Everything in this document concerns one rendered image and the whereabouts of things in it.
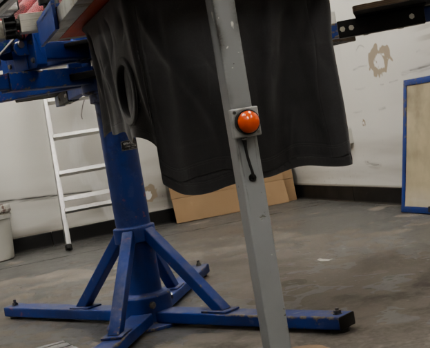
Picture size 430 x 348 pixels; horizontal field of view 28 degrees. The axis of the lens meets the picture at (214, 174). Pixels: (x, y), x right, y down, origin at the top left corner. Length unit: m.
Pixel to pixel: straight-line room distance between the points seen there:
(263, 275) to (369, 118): 4.12
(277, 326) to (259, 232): 0.17
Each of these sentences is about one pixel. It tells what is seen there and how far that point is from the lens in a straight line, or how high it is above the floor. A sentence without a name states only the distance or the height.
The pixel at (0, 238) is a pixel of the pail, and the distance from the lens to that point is 5.98.
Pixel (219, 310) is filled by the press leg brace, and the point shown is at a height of 0.06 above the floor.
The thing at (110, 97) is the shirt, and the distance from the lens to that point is 2.07.
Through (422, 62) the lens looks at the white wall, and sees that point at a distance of 4.96.
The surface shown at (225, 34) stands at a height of 0.80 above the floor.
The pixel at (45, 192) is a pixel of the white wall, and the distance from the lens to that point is 6.35.
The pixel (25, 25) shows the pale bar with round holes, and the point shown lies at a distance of 2.44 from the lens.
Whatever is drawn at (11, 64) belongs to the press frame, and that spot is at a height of 0.96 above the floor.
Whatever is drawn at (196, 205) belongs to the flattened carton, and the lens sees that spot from 6.41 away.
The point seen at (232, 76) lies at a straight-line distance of 1.47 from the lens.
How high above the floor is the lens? 0.65
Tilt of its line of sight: 3 degrees down
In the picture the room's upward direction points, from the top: 10 degrees counter-clockwise
